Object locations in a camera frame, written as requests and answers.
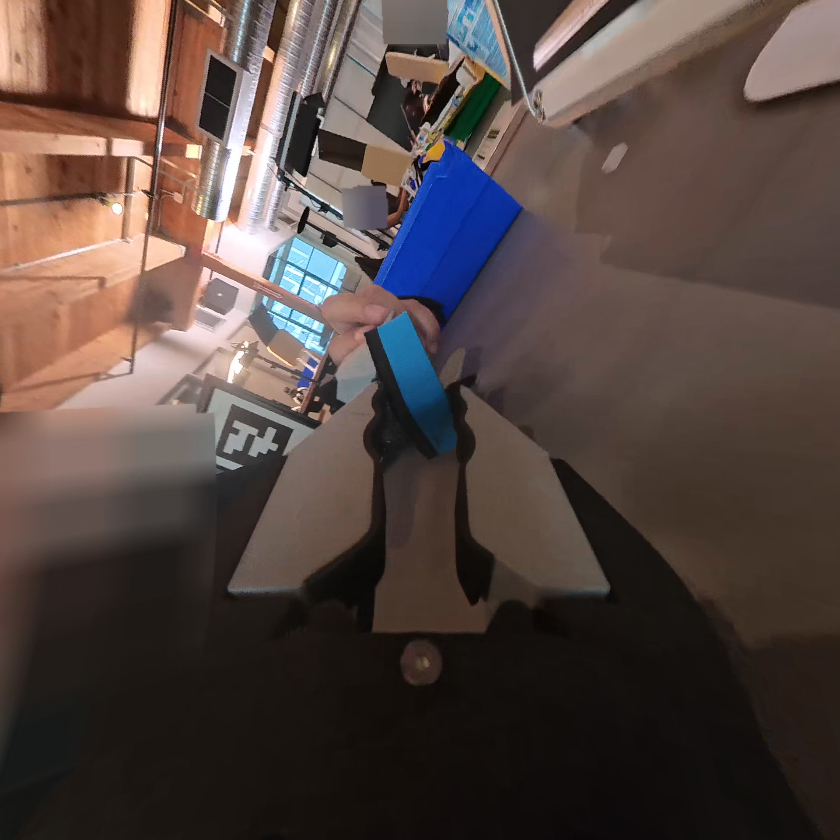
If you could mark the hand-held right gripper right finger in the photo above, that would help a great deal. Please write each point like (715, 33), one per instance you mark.
(531, 525)

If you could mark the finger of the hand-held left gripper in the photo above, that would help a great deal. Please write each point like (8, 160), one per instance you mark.
(458, 371)
(354, 380)

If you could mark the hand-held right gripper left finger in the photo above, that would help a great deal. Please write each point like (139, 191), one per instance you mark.
(315, 518)

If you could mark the blue whiteboard eraser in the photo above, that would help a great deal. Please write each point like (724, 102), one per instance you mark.
(417, 387)

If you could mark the blue storage bin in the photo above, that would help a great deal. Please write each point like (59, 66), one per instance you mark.
(446, 223)

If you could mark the person's left hand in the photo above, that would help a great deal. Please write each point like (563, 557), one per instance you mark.
(361, 312)

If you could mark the black white marker sign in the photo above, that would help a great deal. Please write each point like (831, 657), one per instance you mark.
(256, 433)

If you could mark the black hanging screen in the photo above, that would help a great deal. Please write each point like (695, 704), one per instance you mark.
(300, 134)

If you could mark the green storage bin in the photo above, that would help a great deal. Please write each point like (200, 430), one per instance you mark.
(476, 108)

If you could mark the small white piece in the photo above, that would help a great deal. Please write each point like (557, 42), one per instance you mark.
(615, 159)

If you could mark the white vent grille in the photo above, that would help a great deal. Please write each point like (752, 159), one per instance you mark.
(220, 98)

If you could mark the black board book stand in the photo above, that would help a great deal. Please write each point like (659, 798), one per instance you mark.
(623, 59)

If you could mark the reddish wooden post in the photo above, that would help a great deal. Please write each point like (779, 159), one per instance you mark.
(262, 282)

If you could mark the silver ventilation duct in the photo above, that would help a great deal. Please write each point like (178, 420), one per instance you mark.
(289, 79)
(220, 170)

